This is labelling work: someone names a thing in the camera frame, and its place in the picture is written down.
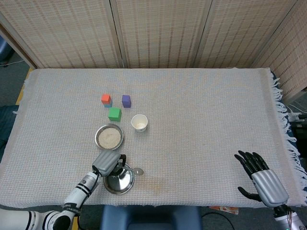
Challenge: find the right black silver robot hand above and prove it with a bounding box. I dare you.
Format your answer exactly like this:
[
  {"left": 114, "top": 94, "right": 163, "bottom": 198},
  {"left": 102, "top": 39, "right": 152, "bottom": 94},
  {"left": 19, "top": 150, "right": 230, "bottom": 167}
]
[{"left": 234, "top": 150, "right": 290, "bottom": 207}]

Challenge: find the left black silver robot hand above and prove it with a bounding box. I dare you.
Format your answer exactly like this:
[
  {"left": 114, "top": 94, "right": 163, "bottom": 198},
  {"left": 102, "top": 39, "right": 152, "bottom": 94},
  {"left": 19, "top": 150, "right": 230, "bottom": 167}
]
[{"left": 92, "top": 150, "right": 127, "bottom": 178}]

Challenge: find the metal spoon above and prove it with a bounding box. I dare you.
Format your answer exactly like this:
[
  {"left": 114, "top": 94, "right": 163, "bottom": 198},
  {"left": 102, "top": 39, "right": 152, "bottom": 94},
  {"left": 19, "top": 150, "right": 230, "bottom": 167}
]
[{"left": 119, "top": 167, "right": 145, "bottom": 176}]

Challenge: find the steel bowl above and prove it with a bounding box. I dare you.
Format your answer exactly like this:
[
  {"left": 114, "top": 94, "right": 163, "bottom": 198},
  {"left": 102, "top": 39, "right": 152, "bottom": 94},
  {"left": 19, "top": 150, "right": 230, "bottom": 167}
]
[{"left": 94, "top": 123, "right": 125, "bottom": 151}]

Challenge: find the empty steel plate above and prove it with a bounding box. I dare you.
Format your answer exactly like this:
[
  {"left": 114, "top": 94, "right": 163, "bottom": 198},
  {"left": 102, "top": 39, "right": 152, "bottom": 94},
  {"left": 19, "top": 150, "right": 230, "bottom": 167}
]
[{"left": 103, "top": 162, "right": 135, "bottom": 195}]

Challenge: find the orange patterned snack packet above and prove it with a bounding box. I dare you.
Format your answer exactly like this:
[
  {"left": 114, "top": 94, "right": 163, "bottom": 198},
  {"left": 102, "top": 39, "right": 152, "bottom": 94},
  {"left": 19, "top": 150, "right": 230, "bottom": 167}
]
[{"left": 208, "top": 205, "right": 240, "bottom": 216}]

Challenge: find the white paper cup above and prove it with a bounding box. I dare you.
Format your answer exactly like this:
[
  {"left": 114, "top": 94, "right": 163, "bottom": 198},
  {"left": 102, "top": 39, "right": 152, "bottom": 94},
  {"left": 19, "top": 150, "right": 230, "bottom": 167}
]
[{"left": 130, "top": 114, "right": 148, "bottom": 133}]

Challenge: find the green foam cube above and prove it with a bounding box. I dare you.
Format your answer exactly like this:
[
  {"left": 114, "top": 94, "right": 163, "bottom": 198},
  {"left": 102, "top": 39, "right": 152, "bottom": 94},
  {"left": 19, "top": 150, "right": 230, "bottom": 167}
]
[{"left": 108, "top": 107, "right": 122, "bottom": 122}]

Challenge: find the black box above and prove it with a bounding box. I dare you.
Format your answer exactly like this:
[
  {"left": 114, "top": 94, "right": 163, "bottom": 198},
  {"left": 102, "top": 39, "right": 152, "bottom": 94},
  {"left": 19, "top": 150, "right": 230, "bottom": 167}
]
[{"left": 289, "top": 119, "right": 307, "bottom": 156}]

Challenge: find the orange foam cube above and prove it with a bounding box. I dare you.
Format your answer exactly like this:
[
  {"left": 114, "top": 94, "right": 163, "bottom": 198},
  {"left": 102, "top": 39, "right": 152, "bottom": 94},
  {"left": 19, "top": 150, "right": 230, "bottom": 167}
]
[{"left": 100, "top": 93, "right": 112, "bottom": 105}]

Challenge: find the white woven tablecloth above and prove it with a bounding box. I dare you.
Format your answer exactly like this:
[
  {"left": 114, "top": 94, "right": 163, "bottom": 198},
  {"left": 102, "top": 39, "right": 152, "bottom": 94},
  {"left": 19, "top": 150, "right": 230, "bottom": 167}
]
[{"left": 0, "top": 67, "right": 307, "bottom": 209}]

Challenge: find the woven bamboo folding screen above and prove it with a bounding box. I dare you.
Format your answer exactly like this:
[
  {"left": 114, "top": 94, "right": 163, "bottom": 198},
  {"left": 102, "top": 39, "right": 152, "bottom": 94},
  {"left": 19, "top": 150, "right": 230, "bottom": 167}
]
[{"left": 0, "top": 0, "right": 307, "bottom": 103}]

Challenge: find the blue round chair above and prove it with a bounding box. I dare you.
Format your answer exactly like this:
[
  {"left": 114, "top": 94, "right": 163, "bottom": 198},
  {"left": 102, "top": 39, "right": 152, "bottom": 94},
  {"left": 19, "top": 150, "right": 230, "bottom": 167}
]
[{"left": 0, "top": 39, "right": 12, "bottom": 62}]

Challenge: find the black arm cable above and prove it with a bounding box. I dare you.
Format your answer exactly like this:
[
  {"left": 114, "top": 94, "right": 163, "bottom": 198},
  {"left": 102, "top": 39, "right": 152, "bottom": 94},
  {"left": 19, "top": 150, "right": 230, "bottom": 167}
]
[{"left": 78, "top": 165, "right": 100, "bottom": 230}]

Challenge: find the black floor cable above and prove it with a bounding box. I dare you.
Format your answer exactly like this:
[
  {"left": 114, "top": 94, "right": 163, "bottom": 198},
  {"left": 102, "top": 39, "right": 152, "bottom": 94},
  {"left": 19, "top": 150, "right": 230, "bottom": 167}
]
[{"left": 201, "top": 212, "right": 237, "bottom": 230}]

